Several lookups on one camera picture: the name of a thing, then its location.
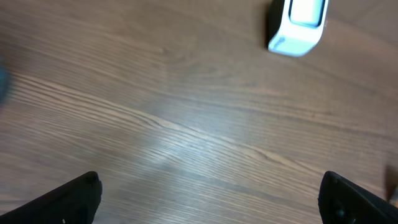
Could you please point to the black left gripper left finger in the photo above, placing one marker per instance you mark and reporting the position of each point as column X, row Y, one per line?
column 74, row 202

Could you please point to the white barcode scanner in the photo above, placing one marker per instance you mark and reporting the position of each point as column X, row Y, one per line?
column 295, row 26

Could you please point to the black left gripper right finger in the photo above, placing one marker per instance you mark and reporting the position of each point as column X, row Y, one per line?
column 341, row 201

